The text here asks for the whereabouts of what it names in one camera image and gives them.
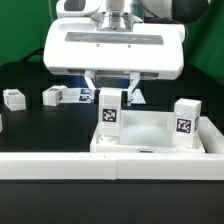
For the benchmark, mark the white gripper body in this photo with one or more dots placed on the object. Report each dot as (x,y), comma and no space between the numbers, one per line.
(107,38)

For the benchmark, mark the white fence bar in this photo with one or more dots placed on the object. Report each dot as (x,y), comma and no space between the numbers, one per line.
(111,166)
(212,139)

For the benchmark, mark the white right fence bar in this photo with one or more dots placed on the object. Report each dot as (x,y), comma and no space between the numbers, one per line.
(212,139)

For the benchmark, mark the fiducial marker sheet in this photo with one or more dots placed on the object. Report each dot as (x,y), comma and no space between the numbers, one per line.
(82,95)

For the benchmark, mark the white front fence bar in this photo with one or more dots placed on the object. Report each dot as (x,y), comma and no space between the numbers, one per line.
(111,166)

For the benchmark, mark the white square table top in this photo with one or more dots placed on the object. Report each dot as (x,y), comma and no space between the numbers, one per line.
(144,132)

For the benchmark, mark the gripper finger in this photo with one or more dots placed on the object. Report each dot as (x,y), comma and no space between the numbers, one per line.
(126,97)
(89,77)

